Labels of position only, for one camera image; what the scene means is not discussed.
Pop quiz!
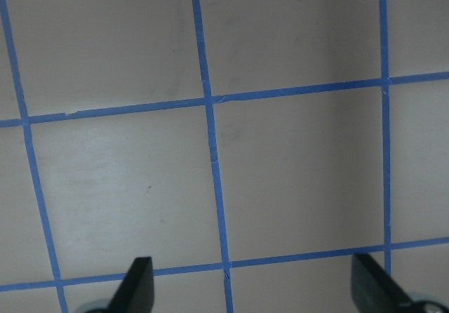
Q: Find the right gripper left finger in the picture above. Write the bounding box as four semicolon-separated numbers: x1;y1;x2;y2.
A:
106;257;154;313

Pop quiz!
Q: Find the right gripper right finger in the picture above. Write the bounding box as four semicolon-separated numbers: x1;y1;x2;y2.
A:
351;253;417;313

